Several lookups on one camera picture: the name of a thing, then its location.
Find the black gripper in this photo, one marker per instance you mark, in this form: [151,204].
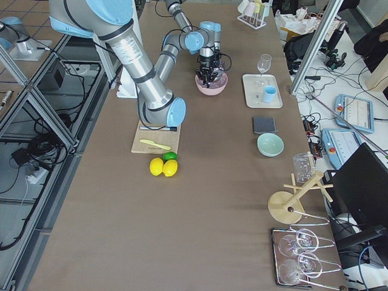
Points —
[206,63]

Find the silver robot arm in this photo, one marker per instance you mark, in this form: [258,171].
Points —
[204,41]
[112,23]

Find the pink bowl of ice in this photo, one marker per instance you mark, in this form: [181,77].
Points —
[214,88]

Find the light blue cup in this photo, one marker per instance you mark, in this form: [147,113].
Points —
[269,93]

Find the cream rabbit tray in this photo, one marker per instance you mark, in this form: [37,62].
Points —
[254,88]

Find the clear wine glass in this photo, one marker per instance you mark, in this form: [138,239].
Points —
[263,66]

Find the steel muddler black tip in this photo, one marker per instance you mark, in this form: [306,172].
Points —
[158,129]

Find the dark grey folded cloth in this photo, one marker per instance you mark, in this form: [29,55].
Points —
[263,125]

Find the bamboo cutting board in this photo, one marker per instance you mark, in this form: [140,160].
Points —
[163,137]

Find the yellow plastic knife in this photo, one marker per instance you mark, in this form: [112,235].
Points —
[152,143]

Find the green lime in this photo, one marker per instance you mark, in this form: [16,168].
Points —
[169,156]

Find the green bowl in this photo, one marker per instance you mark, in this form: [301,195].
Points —
[270,144]

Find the whole yellow lemon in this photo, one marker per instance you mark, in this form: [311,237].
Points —
[170,168]
[156,166]

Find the black water bottle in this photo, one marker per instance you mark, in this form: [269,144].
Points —
[336,35]

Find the blue teach pendant near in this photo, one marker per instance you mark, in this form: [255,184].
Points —
[339,145]

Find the blue teach pendant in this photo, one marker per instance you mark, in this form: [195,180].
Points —
[356,111]
[339,145]

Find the wooden mug tree stand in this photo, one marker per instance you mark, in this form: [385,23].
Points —
[286,207]

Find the blue teach pendant far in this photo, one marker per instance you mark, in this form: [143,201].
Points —
[356,111]

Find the black monitor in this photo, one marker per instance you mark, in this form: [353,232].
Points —
[361,183]

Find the upside-down wine glass upper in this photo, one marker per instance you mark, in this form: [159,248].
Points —
[293,244]

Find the upside-down wine glass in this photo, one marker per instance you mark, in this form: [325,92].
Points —
[295,271]
[293,244]

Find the black glass rack tray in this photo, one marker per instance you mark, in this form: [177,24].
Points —
[328,266]

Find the upside-down wine glass lower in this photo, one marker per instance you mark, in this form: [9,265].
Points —
[295,271]

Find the white wire dish rack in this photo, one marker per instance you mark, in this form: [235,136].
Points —
[254,13]

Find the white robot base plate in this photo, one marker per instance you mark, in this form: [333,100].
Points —
[127,88]

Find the aluminium frame post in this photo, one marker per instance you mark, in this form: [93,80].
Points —
[315,44]

